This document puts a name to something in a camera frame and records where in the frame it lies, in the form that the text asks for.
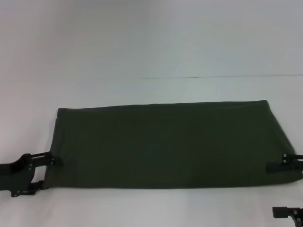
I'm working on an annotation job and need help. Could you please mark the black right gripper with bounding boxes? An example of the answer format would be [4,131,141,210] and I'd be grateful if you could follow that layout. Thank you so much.
[266,153,303,227]

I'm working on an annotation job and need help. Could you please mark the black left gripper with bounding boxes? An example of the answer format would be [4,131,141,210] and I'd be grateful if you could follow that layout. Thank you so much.
[0,150,63,198]

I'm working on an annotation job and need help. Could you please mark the dark green shirt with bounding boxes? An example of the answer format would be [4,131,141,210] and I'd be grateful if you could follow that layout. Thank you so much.
[45,100,303,190]

